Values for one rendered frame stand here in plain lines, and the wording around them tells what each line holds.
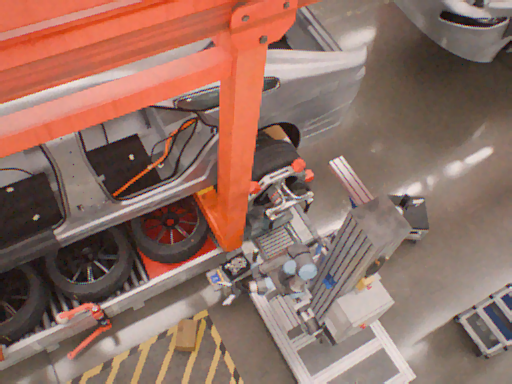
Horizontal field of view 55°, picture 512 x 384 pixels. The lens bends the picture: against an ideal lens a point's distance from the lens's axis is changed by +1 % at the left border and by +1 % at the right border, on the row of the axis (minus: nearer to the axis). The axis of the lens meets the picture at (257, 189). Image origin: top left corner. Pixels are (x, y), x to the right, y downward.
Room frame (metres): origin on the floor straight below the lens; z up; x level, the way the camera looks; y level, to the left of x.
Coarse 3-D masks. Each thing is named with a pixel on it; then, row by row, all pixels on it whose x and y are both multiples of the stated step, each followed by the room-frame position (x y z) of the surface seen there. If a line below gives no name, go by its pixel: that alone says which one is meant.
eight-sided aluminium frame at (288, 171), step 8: (288, 168) 2.12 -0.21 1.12; (272, 176) 2.03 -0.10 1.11; (280, 176) 2.03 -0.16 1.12; (304, 176) 2.17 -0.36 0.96; (264, 184) 1.95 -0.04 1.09; (296, 192) 2.15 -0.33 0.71; (248, 200) 1.87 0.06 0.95; (248, 208) 1.87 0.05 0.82; (256, 208) 1.97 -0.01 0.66; (264, 208) 2.00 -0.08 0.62; (272, 208) 2.02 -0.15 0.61
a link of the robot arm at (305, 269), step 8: (296, 256) 1.26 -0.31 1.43; (304, 256) 1.25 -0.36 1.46; (296, 264) 1.21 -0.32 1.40; (304, 264) 1.20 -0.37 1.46; (312, 264) 1.21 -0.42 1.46; (296, 272) 1.19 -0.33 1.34; (304, 272) 1.15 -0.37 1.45; (312, 272) 1.16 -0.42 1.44; (288, 280) 1.24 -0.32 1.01; (296, 280) 1.18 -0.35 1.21; (304, 280) 1.18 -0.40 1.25; (288, 288) 1.20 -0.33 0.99; (296, 288) 1.17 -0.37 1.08; (304, 288) 1.19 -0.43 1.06; (296, 296) 1.14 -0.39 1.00
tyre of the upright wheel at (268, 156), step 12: (264, 144) 2.26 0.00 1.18; (276, 144) 2.30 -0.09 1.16; (288, 144) 2.38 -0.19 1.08; (264, 156) 2.15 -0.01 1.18; (276, 156) 2.17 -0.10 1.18; (288, 156) 2.21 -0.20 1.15; (252, 168) 2.05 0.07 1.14; (264, 168) 2.05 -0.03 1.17; (276, 168) 2.10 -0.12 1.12; (252, 180) 1.97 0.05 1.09; (264, 204) 2.07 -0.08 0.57
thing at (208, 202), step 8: (208, 192) 2.03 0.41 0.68; (200, 200) 1.95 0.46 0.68; (208, 200) 1.96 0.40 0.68; (216, 200) 1.97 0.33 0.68; (208, 208) 1.87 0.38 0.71; (216, 208) 1.86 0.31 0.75; (208, 216) 1.82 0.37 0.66; (216, 216) 1.75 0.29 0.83; (216, 224) 1.75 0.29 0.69; (216, 232) 1.69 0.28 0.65
